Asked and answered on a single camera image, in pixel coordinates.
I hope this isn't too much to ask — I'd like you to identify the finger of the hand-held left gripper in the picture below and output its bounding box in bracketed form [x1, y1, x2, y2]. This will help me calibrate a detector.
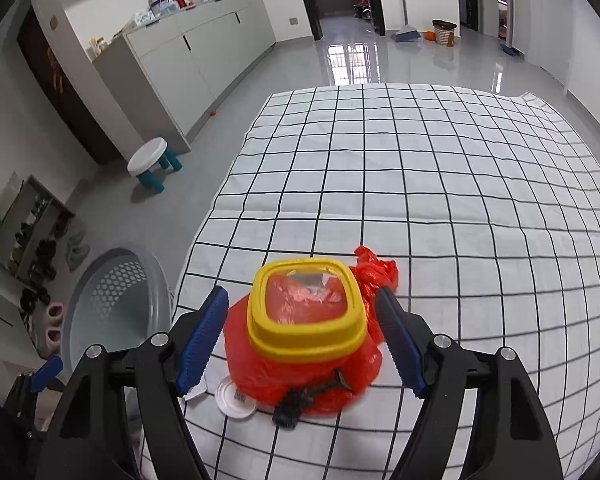
[29, 356, 64, 395]
[2, 374, 48, 441]

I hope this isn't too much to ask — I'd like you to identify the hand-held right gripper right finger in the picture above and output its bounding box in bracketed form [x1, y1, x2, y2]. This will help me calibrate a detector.
[374, 287, 563, 480]

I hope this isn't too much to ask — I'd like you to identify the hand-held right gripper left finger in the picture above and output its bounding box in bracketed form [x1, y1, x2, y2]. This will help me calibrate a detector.
[35, 286, 230, 480]

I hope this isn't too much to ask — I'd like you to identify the red plastic bag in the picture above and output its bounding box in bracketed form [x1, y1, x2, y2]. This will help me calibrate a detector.
[223, 245, 400, 417]

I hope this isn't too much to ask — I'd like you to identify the yellow-lidded plastic jar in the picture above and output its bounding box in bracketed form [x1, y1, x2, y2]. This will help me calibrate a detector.
[246, 257, 366, 361]

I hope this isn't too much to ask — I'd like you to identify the grey perforated plastic basket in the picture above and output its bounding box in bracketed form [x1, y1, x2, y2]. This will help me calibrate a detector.
[60, 245, 175, 441]

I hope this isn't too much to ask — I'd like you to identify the round plastic lid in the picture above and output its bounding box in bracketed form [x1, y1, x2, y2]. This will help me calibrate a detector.
[215, 376, 259, 419]

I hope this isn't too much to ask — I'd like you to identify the dark toy animal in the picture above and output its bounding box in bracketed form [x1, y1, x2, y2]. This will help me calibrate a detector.
[271, 369, 353, 429]

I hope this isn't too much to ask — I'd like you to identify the row of dark shoes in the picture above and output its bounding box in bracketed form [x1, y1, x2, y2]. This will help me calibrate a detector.
[10, 195, 73, 311]

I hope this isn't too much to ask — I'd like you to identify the white black-checked cloth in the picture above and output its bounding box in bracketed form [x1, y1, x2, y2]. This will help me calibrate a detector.
[172, 82, 600, 480]

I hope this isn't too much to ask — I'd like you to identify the grey shoe rack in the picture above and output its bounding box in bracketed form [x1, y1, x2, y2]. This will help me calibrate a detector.
[0, 175, 76, 286]

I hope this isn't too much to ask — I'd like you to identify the white stool with teal legs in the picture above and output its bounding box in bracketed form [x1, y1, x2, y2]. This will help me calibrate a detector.
[126, 137, 183, 193]

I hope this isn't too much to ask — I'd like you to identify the dark brown door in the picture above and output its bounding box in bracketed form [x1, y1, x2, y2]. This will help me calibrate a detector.
[17, 5, 123, 166]

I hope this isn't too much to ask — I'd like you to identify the long grey cabinet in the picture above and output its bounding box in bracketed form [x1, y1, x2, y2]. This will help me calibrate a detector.
[92, 0, 277, 156]

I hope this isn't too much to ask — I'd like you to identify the red door decoration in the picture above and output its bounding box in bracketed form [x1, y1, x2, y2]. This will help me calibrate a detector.
[47, 52, 66, 93]

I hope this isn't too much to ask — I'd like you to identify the broom with blue dustpan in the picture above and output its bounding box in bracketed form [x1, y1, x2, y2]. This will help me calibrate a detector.
[391, 0, 423, 43]

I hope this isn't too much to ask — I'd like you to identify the wicker waste bin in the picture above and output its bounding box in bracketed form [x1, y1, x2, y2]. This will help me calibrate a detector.
[431, 19, 456, 47]

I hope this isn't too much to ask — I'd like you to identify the pile of blue packets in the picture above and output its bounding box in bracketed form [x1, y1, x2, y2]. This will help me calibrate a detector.
[134, 0, 181, 25]

